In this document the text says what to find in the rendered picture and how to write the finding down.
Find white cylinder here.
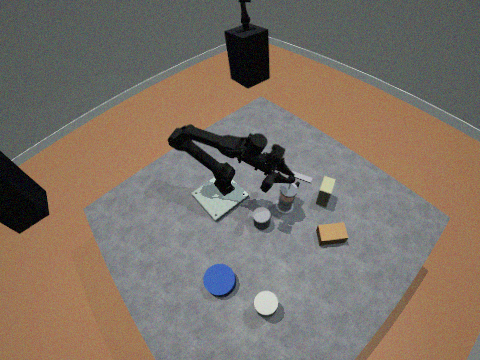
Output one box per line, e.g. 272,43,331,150
254,291,278,318

